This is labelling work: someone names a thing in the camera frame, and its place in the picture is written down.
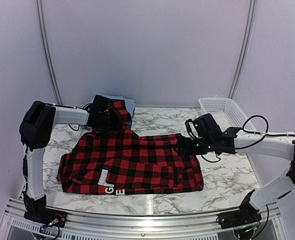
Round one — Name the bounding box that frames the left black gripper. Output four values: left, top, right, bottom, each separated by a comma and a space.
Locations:
98, 108, 123, 132

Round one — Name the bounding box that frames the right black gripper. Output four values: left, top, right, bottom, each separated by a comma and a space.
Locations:
174, 136, 215, 156

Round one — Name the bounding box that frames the white plastic basket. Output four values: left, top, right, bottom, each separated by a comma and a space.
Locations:
198, 97, 248, 131

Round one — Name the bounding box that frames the red black plaid shirt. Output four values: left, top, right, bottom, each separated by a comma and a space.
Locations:
57, 100, 204, 195

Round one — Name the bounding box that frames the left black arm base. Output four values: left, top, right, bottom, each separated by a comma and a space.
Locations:
23, 192, 67, 228

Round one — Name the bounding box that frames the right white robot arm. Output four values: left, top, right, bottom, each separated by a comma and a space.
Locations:
174, 113, 295, 224

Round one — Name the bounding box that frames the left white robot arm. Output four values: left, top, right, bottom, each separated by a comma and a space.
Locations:
19, 95, 122, 201

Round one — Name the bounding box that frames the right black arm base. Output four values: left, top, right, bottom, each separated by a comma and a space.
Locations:
216, 190, 262, 229

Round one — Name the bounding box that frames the blue checked folded shirt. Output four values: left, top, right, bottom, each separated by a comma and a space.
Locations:
125, 121, 133, 130

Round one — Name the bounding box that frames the light blue folded shirt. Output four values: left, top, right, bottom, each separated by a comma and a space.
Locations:
83, 94, 136, 119

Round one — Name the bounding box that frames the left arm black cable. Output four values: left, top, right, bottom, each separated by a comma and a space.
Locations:
67, 102, 123, 132

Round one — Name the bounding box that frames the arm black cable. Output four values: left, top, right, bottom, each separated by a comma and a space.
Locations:
67, 102, 123, 132
184, 114, 295, 163

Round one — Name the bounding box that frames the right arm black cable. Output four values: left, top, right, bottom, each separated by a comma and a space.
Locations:
184, 114, 295, 163

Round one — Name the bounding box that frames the aluminium front rail frame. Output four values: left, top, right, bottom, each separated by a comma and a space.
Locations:
0, 198, 288, 240

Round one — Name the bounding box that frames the left aluminium corner post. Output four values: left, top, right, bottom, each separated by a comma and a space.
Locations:
35, 0, 63, 105

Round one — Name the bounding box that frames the aluminium corner post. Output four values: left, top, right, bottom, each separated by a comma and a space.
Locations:
35, 0, 63, 105
228, 0, 257, 99

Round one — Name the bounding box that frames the right aluminium corner post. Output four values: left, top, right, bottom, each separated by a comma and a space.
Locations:
228, 0, 257, 99

